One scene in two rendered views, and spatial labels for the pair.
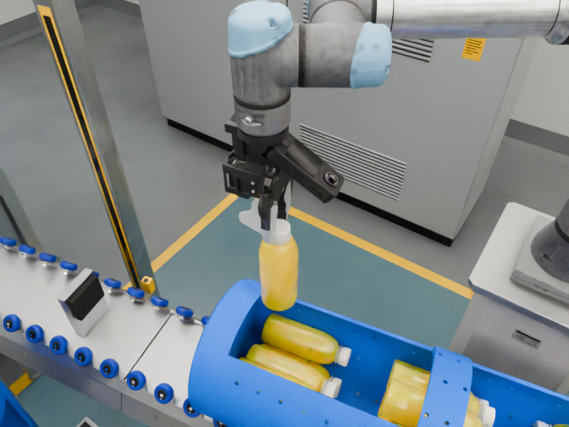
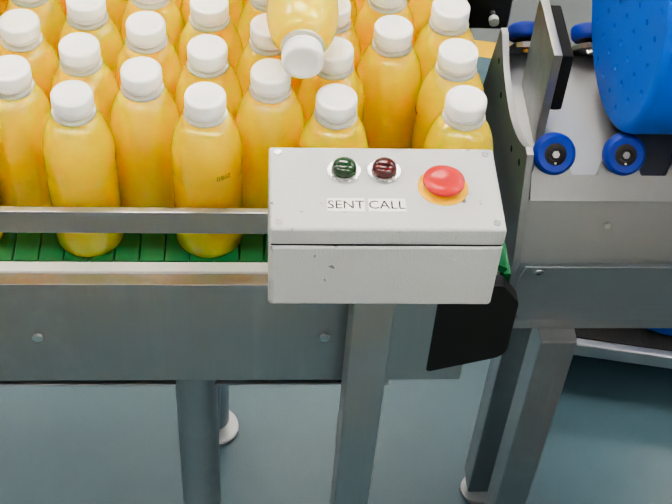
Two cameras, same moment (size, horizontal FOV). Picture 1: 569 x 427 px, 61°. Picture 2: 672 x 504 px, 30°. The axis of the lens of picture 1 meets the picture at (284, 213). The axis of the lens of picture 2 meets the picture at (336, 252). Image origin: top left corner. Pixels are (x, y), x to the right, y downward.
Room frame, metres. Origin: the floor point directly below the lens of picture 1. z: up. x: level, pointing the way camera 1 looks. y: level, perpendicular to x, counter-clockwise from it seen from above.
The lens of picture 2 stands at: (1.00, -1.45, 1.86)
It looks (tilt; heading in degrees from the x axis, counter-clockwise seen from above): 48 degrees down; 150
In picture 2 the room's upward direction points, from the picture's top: 4 degrees clockwise
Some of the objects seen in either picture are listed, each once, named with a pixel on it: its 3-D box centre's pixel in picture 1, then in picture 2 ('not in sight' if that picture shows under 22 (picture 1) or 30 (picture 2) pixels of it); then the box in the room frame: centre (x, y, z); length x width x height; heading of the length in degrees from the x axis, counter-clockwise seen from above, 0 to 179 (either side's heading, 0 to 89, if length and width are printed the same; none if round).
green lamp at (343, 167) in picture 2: not in sight; (344, 167); (0.32, -1.06, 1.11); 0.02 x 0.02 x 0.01
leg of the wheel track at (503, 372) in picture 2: not in sight; (504, 383); (0.13, -0.64, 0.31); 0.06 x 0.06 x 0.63; 66
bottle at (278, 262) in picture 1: (278, 267); not in sight; (0.56, 0.01, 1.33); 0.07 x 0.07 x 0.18
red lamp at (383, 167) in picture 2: not in sight; (384, 167); (0.34, -1.03, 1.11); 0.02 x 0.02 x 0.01
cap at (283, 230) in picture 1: (278, 230); not in sight; (0.56, 0.01, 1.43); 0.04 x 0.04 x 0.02
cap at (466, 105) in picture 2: not in sight; (465, 105); (0.27, -0.91, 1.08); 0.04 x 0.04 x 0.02
